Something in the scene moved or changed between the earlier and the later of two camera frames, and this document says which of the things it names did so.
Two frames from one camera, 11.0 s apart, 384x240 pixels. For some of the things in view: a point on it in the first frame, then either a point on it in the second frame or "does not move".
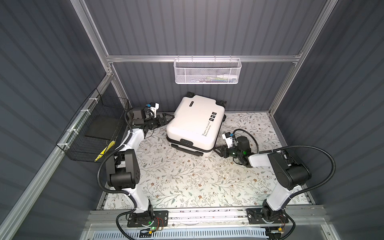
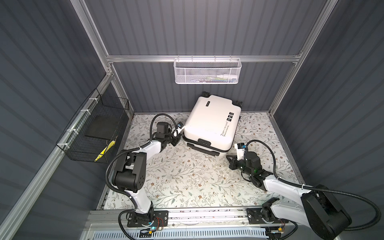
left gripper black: x=159 y=123 to x=176 y=140
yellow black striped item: x=110 y=145 does not move
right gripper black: x=224 y=150 to x=233 y=161
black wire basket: x=98 y=124 does not move
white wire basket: x=207 y=71 does not move
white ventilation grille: x=258 y=234 does not move
